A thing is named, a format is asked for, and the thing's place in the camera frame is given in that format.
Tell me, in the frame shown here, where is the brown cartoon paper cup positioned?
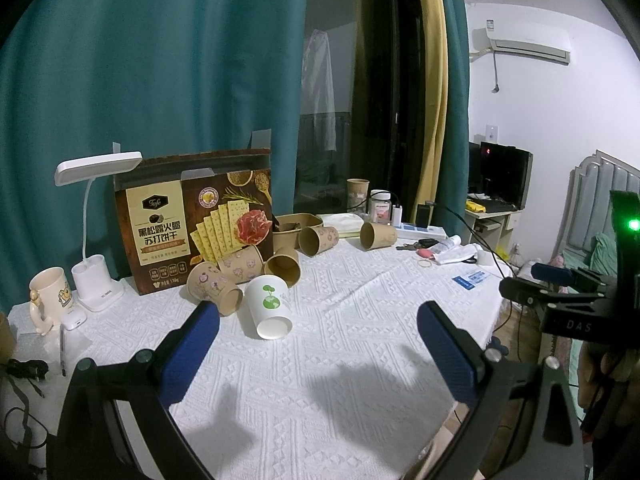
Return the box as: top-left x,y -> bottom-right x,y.
186,262 -> 243,316

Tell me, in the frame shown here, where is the brown paper bowl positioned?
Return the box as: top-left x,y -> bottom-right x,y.
272,212 -> 323,252

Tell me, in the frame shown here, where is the brown paper cup far right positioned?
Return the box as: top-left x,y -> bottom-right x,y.
359,222 -> 397,250

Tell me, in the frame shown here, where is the cream ceramic mug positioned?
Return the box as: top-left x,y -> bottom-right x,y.
28,266 -> 75,335

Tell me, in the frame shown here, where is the brown cartoon cup behind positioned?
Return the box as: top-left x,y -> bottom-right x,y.
218,245 -> 264,284

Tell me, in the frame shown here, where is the small white charger box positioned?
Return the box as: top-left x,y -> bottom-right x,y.
61,307 -> 87,330

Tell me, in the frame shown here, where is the teal curtain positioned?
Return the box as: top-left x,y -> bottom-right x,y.
1,0 -> 306,311
435,0 -> 470,235

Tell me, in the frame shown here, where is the white desk lamp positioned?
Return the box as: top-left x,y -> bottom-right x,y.
53,150 -> 144,313

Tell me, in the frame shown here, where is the blue white card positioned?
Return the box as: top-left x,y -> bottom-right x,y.
452,269 -> 489,290

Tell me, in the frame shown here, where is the teal curtain right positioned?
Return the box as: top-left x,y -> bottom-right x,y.
435,0 -> 470,235

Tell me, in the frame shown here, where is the black pen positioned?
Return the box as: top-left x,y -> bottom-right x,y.
58,324 -> 66,377

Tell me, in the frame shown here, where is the brown cracker box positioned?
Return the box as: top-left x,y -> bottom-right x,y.
114,148 -> 273,295

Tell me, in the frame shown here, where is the brown cartoon cup middle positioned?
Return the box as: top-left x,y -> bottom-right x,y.
298,226 -> 340,257

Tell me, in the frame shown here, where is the grey headboard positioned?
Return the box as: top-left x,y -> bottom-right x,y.
554,150 -> 639,269

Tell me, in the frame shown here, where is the white paper cup green logo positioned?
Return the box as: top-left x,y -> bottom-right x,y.
244,275 -> 293,340

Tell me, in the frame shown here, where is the brown paper cup open mouth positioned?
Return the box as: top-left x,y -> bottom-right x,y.
264,247 -> 302,287

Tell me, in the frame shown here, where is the white small bottle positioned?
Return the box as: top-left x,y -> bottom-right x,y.
392,205 -> 402,228

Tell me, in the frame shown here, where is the yellow curtain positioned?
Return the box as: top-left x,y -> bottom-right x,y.
413,0 -> 448,214

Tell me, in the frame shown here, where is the clear plastic jar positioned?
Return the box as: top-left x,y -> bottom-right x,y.
368,190 -> 393,224

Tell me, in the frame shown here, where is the teal curtain left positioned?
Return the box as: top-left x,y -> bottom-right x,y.
1,0 -> 306,311

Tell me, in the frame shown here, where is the white textured tablecloth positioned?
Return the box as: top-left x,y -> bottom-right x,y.
6,236 -> 514,480

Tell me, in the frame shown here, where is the upright brown paper cup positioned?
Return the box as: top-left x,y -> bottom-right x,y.
346,178 -> 370,212

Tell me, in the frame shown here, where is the white air conditioner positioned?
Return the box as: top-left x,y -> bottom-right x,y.
485,20 -> 572,65

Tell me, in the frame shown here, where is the black monitor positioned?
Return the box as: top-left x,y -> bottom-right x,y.
468,142 -> 534,212

